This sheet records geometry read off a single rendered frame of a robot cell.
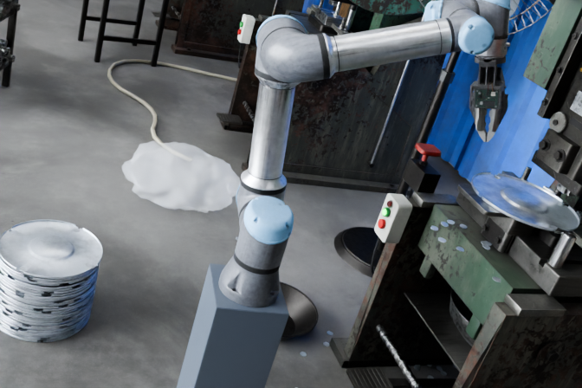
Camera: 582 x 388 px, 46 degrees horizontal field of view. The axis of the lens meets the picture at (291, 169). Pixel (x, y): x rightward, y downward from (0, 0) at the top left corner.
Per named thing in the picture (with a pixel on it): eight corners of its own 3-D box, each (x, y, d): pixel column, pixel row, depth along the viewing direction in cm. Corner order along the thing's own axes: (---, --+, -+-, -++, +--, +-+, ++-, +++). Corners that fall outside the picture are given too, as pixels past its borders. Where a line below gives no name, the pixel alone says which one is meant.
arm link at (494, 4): (468, -11, 160) (503, -12, 161) (466, 36, 163) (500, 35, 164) (481, -10, 153) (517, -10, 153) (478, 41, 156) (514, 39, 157)
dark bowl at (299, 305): (240, 353, 214) (245, 337, 212) (218, 294, 239) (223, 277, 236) (325, 352, 227) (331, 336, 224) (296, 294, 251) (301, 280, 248)
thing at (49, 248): (65, 293, 183) (66, 290, 183) (-26, 252, 188) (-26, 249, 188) (119, 245, 209) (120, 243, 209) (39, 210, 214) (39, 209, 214)
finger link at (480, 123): (469, 145, 166) (472, 108, 163) (474, 139, 171) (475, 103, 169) (483, 146, 165) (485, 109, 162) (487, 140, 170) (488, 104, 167)
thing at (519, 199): (513, 229, 162) (514, 226, 162) (451, 170, 186) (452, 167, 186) (601, 235, 174) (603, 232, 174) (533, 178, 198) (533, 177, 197)
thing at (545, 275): (549, 296, 166) (559, 276, 164) (454, 200, 203) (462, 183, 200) (636, 298, 178) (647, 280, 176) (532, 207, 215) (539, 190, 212)
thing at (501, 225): (466, 255, 172) (487, 210, 167) (439, 224, 184) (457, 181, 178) (542, 259, 183) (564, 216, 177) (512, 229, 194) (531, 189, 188)
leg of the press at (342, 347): (341, 369, 221) (440, 119, 184) (328, 345, 231) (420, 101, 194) (555, 362, 258) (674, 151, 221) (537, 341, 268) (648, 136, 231)
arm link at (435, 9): (438, 8, 149) (487, 6, 150) (423, -4, 159) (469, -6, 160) (435, 43, 152) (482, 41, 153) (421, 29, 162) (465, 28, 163)
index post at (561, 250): (553, 268, 167) (571, 236, 163) (546, 261, 169) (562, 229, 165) (562, 268, 168) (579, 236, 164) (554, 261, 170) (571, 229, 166)
